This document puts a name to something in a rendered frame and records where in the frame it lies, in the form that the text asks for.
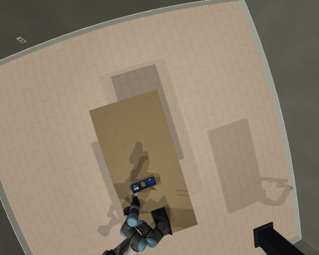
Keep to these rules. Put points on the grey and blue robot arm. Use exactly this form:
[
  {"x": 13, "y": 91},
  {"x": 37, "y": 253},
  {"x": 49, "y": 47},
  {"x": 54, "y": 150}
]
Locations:
[{"x": 138, "y": 235}]

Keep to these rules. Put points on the blue rack of bins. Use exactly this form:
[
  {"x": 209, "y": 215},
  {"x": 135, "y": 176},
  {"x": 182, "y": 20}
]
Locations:
[{"x": 149, "y": 182}]

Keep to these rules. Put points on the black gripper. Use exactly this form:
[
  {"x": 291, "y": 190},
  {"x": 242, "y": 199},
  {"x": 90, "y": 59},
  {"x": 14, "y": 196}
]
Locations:
[{"x": 135, "y": 204}]

